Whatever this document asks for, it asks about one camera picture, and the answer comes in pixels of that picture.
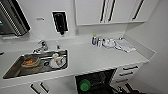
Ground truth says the stainless steel dishwasher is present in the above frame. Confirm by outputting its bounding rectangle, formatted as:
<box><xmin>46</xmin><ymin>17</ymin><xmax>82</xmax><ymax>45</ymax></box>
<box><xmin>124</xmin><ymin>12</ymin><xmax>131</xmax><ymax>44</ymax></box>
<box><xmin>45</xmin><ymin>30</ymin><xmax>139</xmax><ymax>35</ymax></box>
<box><xmin>74</xmin><ymin>68</ymin><xmax>123</xmax><ymax>94</ymax></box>

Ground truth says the green bowl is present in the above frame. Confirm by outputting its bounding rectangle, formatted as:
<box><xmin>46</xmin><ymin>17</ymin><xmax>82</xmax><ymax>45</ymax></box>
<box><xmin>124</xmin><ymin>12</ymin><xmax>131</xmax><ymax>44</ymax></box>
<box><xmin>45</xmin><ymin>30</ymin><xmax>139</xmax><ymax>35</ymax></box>
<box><xmin>79</xmin><ymin>78</ymin><xmax>92</xmax><ymax>93</ymax></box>

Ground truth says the white narrow drawer unit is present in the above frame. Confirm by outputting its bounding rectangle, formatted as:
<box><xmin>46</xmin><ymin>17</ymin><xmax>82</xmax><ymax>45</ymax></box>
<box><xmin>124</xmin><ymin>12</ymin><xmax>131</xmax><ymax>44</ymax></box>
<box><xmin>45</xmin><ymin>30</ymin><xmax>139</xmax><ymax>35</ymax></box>
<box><xmin>111</xmin><ymin>62</ymin><xmax>143</xmax><ymax>86</ymax></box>

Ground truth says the white folded towel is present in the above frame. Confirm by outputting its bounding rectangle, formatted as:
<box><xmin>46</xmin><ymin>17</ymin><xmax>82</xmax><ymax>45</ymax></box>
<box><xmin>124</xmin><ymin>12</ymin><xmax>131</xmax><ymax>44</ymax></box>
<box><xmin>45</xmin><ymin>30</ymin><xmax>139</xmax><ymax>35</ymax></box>
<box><xmin>114</xmin><ymin>38</ymin><xmax>138</xmax><ymax>55</ymax></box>

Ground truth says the blue labelled bottle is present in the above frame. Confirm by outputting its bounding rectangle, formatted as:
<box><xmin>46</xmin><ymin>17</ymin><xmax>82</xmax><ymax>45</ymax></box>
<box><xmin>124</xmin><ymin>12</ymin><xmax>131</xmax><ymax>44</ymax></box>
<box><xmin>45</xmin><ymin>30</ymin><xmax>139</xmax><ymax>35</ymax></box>
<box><xmin>91</xmin><ymin>34</ymin><xmax>99</xmax><ymax>47</ymax></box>

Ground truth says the white sink base cabinet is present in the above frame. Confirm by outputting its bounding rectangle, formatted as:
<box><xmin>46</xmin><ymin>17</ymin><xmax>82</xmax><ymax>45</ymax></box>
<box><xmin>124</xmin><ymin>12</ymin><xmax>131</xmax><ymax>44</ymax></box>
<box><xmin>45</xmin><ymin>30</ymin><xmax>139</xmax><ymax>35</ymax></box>
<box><xmin>0</xmin><ymin>75</ymin><xmax>78</xmax><ymax>94</ymax></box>

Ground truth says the white plate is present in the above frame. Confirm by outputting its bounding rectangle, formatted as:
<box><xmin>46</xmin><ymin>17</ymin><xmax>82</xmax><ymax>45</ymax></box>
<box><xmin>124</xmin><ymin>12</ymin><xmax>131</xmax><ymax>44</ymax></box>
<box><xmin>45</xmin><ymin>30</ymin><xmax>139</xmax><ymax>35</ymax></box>
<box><xmin>47</xmin><ymin>56</ymin><xmax>68</xmax><ymax>70</ymax></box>

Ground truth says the white printed cup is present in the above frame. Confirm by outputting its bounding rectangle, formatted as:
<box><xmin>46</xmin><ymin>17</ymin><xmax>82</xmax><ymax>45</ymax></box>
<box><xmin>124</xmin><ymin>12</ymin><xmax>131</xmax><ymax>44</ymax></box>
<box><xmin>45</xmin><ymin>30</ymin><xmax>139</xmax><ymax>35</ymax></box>
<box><xmin>51</xmin><ymin>52</ymin><xmax>62</xmax><ymax>67</ymax></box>

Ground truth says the chrome sink sprayer knob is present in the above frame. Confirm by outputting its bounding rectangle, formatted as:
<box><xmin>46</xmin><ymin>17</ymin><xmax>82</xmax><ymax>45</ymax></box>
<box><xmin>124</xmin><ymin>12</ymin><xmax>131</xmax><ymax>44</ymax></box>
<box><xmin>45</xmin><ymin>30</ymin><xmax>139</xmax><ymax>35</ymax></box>
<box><xmin>55</xmin><ymin>44</ymin><xmax>61</xmax><ymax>51</ymax></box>

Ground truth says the chrome sink faucet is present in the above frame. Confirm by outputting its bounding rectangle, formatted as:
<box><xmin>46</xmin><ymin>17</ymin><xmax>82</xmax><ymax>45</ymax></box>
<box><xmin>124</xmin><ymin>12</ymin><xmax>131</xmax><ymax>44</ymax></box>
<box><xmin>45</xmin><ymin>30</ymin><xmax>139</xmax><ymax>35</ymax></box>
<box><xmin>31</xmin><ymin>39</ymin><xmax>50</xmax><ymax>55</ymax></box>

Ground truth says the orange bowl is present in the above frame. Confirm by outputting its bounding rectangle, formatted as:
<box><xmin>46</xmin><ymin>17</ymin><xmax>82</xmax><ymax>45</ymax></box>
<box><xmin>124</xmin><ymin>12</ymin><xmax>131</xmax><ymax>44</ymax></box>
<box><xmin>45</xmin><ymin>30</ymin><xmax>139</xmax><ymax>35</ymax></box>
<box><xmin>21</xmin><ymin>56</ymin><xmax>41</xmax><ymax>70</ymax></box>

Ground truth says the stainless steel sink basin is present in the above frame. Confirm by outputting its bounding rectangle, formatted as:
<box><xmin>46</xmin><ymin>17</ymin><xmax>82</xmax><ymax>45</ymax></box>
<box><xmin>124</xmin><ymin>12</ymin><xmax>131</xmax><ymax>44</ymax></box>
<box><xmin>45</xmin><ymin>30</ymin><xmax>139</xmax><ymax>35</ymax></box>
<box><xmin>2</xmin><ymin>49</ymin><xmax>69</xmax><ymax>80</ymax></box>

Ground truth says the steel paper towel dispenser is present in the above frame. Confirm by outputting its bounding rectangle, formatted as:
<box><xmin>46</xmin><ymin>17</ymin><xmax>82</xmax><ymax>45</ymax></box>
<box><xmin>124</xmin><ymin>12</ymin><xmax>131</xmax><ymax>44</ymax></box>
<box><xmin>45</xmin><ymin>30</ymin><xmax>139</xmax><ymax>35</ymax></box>
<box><xmin>0</xmin><ymin>0</ymin><xmax>32</xmax><ymax>37</ymax></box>

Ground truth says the white wall outlet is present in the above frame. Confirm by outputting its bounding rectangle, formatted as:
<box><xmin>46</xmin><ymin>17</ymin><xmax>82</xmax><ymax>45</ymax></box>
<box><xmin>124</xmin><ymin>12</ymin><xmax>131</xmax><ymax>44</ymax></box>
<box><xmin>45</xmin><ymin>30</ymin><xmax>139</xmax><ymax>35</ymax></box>
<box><xmin>74</xmin><ymin>28</ymin><xmax>81</xmax><ymax>36</ymax></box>

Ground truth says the white three-door wall cabinet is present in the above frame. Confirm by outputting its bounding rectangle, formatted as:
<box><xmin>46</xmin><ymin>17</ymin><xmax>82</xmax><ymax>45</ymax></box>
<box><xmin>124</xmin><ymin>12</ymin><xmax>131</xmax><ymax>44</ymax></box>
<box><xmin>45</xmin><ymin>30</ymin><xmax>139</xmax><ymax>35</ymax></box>
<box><xmin>73</xmin><ymin>0</ymin><xmax>160</xmax><ymax>27</ymax></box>

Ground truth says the black wall soap dispenser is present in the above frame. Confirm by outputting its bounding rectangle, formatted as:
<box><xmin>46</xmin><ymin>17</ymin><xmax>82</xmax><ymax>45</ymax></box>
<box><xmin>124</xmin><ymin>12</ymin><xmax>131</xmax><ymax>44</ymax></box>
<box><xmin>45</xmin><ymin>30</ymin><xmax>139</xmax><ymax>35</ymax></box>
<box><xmin>51</xmin><ymin>11</ymin><xmax>70</xmax><ymax>36</ymax></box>

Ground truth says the small wall label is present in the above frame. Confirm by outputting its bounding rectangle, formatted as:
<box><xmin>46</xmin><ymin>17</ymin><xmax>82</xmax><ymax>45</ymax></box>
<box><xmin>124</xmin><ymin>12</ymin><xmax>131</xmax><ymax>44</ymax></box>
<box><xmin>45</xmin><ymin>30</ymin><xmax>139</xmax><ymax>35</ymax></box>
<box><xmin>35</xmin><ymin>17</ymin><xmax>45</xmax><ymax>22</ymax></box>

